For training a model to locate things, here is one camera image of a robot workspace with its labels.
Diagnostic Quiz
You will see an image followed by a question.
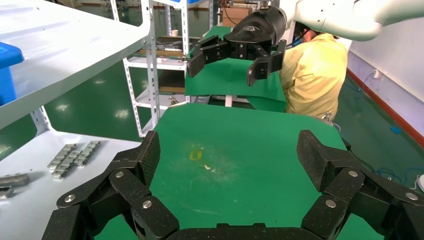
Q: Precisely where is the blue plastic bin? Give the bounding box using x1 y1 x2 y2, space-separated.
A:
0 41 25 107

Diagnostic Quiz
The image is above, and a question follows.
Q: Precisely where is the white flat shelf board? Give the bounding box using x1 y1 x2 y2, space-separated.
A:
0 130 142 240

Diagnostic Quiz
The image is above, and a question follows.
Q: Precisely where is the white storage rack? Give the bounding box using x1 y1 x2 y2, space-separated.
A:
109 0 213 138

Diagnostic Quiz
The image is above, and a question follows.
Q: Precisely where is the white perforated rack post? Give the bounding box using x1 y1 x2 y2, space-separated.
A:
29 105 54 133
140 0 162 135

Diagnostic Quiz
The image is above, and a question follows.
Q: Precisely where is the green table mat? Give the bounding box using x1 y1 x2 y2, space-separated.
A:
94 102 385 240

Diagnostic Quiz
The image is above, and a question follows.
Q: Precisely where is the silver binder clip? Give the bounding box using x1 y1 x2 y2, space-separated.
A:
320 111 334 127
167 96 188 109

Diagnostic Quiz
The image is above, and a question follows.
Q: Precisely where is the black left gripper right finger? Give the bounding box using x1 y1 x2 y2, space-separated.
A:
296 129 424 240

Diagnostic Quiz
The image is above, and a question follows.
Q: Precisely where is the blue floor cable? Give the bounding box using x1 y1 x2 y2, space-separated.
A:
343 72 377 102
374 166 424 187

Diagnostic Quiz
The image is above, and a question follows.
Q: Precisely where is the brown cardboard box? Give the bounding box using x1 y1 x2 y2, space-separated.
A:
221 5 253 28

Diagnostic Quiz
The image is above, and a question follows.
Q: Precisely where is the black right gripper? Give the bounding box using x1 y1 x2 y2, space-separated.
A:
186 5 288 88

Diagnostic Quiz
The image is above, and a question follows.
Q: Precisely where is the person in yellow coat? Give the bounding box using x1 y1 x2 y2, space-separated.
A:
278 20 349 122

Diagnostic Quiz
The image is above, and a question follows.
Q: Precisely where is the silver toothed metal strip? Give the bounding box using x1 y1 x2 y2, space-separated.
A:
47 143 78 170
51 149 82 180
73 140 101 167
0 173 31 188

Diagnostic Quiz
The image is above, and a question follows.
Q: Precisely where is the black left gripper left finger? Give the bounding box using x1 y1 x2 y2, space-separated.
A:
41 130 180 240

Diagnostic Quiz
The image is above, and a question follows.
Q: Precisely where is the brown wooden board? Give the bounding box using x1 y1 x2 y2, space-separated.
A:
158 70 186 94

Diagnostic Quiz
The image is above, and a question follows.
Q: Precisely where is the dark metal parts pile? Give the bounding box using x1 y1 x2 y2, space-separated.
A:
155 35 187 53

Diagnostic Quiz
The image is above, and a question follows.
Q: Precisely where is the green covered work table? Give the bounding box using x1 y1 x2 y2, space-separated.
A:
183 25 288 114

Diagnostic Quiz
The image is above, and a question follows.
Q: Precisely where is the white ribbed shelf board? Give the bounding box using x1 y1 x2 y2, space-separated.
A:
0 0 152 131

